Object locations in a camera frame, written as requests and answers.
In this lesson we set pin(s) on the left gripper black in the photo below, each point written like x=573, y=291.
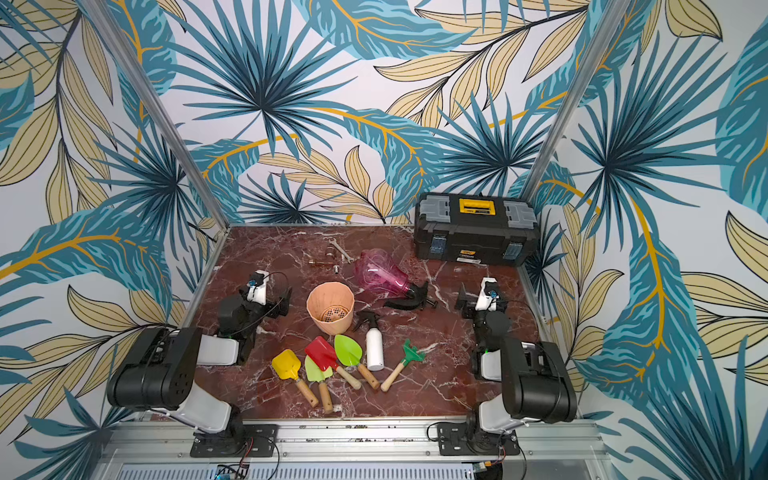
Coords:
x=275, y=301

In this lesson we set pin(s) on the terracotta plastic flower pot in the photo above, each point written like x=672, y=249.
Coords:
x=331, y=307

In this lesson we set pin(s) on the green toy rake wooden handle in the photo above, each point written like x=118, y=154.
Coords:
x=411, y=354

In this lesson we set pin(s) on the bright green toy trowel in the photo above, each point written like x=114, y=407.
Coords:
x=350, y=353

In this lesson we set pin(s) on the pink spray bottle black nozzle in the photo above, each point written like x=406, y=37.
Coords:
x=377, y=272

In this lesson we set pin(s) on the white spray bottle black nozzle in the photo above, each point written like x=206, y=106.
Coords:
x=374, y=339

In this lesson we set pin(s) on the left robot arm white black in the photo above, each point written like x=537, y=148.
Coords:
x=158, y=372

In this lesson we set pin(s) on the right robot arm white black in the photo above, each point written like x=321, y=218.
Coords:
x=535, y=385

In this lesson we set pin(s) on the light green toy spade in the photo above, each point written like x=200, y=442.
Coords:
x=318, y=376

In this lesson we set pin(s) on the black yellow plastic toolbox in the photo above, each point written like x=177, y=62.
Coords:
x=474, y=229

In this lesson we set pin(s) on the silver open-end wrench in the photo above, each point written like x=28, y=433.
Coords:
x=346, y=256

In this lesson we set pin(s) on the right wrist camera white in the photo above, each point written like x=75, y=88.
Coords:
x=489, y=296

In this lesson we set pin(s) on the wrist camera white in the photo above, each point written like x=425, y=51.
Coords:
x=489, y=296
x=256, y=288

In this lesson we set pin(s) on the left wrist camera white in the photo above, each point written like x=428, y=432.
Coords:
x=256, y=288

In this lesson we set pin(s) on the yellow toy shovel wooden handle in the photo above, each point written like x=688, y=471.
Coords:
x=287, y=366

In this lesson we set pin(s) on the red toy shovel wooden handle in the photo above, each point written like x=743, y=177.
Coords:
x=324, y=356

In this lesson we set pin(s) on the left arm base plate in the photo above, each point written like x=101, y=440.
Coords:
x=250, y=441

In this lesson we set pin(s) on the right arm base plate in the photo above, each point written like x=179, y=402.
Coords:
x=462, y=439

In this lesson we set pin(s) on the aluminium front rail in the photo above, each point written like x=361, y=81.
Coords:
x=367, y=448

